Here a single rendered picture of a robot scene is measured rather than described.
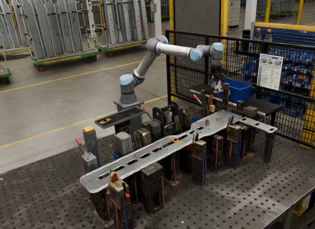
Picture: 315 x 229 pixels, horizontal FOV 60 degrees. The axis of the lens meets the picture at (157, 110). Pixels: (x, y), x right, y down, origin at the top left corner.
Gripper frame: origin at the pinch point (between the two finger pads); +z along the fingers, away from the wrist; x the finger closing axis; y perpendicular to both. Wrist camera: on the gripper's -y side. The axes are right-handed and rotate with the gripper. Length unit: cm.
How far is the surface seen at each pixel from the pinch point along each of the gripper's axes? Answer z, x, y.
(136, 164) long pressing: 25, 4, 84
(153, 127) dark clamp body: 19, -17, 53
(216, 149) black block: 36.6, 17.9, 21.9
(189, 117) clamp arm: 22.4, -14.1, 17.9
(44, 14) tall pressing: -18, -690, -103
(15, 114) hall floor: 127, -402, 83
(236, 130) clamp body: 23.5, 24.5, 7.9
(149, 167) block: 22, 16, 82
